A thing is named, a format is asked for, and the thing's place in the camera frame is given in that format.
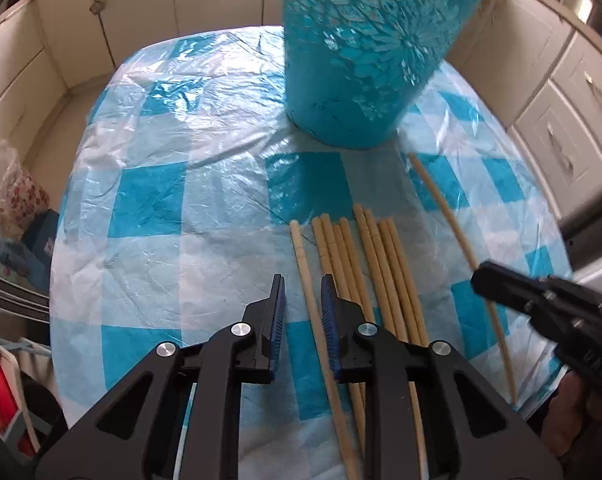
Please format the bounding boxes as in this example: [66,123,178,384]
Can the wooden chopstick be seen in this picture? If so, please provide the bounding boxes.
[353,204,395,335]
[377,218,428,479]
[289,220,359,480]
[364,209,408,342]
[408,153,518,404]
[331,223,369,401]
[339,218,376,323]
[311,217,365,448]
[319,214,365,415]

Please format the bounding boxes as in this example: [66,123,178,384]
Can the cream kitchen base cabinets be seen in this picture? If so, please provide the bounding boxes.
[0,0,602,220]

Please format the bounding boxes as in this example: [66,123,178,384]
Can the right hand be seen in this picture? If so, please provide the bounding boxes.
[540,370,602,458]

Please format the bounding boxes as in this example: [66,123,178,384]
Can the blue checkered plastic tablecloth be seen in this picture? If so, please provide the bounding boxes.
[50,27,571,479]

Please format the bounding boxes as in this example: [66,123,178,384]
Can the floral plastic bag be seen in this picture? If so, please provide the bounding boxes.
[0,140,50,236]

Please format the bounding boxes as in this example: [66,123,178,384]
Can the blue perforated plastic basket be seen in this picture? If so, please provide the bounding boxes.
[283,0,481,150]

